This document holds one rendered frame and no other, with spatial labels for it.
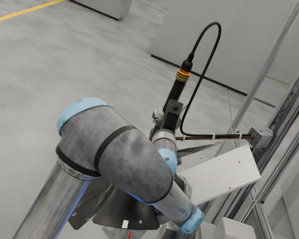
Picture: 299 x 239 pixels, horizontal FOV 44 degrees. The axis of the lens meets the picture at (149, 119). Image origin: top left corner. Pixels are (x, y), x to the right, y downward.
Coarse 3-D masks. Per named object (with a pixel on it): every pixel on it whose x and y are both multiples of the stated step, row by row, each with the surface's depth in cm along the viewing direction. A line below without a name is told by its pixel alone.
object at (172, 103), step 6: (168, 102) 119; (174, 102) 118; (180, 102) 118; (168, 108) 117; (174, 108) 117; (180, 108) 118; (168, 114) 117; (174, 114) 118; (162, 120) 119; (168, 120) 117; (174, 120) 118; (162, 126) 117; (168, 126) 117; (174, 126) 117; (174, 132) 117
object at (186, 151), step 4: (212, 144) 130; (216, 144) 140; (188, 148) 132; (192, 148) 130; (196, 148) 128; (200, 148) 126; (204, 148) 141; (180, 152) 138; (184, 152) 140; (188, 152) 142; (192, 152) 143; (180, 156) 146
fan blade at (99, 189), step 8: (96, 184) 151; (104, 184) 150; (112, 184) 150; (88, 192) 150; (96, 192) 150; (104, 192) 149; (80, 200) 150; (88, 200) 149; (96, 200) 148; (104, 200) 148; (80, 208) 148; (88, 208) 148; (96, 208) 147; (80, 216) 146; (88, 216) 146; (72, 224) 145; (80, 224) 145
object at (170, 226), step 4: (164, 224) 184; (168, 224) 179; (172, 224) 180; (160, 228) 188; (164, 228) 181; (168, 228) 177; (172, 228) 178; (176, 228) 179; (160, 232) 185; (164, 232) 178; (168, 232) 178; (172, 232) 178; (176, 232) 178; (156, 236) 191; (160, 236) 183; (164, 236) 179; (168, 236) 179; (172, 236) 179
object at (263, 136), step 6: (252, 132) 170; (258, 132) 168; (264, 132) 170; (270, 132) 173; (258, 138) 167; (264, 138) 168; (270, 138) 171; (252, 144) 170; (258, 144) 169; (264, 144) 172
